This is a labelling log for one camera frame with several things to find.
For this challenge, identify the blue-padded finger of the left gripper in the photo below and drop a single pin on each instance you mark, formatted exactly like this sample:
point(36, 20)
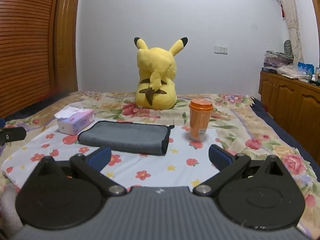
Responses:
point(2, 123)

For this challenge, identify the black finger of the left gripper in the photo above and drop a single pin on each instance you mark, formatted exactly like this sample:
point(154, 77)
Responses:
point(12, 134)

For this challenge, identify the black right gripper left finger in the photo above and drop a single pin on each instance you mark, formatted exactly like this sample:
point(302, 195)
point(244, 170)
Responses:
point(63, 194)

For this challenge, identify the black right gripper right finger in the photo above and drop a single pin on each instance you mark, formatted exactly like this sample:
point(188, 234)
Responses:
point(256, 194)

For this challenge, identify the purple and grey towel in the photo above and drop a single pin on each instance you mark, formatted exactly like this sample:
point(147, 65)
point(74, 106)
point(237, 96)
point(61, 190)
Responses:
point(128, 137)

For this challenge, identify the purple tissue box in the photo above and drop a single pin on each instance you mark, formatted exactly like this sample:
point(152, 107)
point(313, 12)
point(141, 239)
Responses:
point(72, 120)

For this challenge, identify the floral bed quilt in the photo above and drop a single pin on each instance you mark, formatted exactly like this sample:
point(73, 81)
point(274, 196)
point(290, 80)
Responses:
point(236, 118)

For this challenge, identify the white floral mat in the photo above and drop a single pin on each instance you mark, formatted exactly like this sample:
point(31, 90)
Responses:
point(186, 162)

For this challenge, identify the wooden cabinet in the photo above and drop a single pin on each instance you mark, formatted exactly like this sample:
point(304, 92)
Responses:
point(294, 106)

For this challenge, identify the orange lidded cup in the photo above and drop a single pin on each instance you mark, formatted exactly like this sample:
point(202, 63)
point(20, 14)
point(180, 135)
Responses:
point(200, 113)

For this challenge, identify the clutter on cabinet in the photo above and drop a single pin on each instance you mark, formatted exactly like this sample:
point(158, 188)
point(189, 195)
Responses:
point(283, 64)

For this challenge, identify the wooden door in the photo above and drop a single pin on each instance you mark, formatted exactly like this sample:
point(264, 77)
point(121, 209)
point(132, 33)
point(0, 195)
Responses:
point(64, 45)

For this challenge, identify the yellow Pikachu plush toy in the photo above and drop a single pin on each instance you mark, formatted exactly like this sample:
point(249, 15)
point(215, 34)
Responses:
point(157, 70)

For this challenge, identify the beige curtain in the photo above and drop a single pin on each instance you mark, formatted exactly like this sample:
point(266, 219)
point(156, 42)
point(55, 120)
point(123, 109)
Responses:
point(291, 17)

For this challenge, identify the white wall switch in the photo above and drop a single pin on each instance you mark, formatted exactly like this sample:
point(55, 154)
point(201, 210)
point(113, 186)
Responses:
point(220, 50)

